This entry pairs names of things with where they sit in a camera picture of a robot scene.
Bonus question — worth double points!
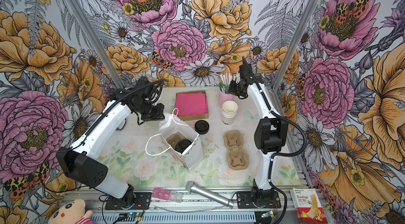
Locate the silver microphone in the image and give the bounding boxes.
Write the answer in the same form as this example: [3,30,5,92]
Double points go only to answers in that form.
[185,181,234,209]

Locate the brown cardboard napkin tray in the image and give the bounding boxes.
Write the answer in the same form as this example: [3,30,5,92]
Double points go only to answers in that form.
[175,91,209,121]

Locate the bandage box red white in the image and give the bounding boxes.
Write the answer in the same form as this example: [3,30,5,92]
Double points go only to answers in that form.
[291,188,329,224]

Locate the pink plastic clip box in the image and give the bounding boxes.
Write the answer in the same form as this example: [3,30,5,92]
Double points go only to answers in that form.
[151,188,183,203]

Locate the white paper gift bag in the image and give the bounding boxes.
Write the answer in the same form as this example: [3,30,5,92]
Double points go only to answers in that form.
[145,108,204,171]

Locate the plush doll toy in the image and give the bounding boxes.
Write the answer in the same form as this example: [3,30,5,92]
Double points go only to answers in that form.
[49,199,94,224]

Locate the stack of white paper cups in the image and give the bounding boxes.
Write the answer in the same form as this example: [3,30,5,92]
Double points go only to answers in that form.
[221,100,238,125]

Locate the pink napkin stack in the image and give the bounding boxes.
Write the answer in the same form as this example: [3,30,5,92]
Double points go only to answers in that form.
[175,92,209,116]

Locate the brown pulp cup carrier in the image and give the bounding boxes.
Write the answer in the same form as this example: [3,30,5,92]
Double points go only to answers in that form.
[224,130,249,170]

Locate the pink straw holder cup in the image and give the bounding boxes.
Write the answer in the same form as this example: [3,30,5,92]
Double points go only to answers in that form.
[218,91,234,109]

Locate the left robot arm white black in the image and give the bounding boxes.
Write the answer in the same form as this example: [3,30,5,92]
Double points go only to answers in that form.
[56,79,165,208]

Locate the black plastic cup lid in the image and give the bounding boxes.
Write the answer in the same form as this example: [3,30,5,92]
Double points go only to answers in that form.
[175,139,192,153]

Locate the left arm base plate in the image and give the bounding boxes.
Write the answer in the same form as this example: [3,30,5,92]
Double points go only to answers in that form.
[105,192,151,210]

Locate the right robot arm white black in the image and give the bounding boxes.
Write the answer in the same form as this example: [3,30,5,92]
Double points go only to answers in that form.
[229,58,309,208]

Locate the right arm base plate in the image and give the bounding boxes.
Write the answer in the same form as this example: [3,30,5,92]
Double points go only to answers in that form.
[236,191,281,209]

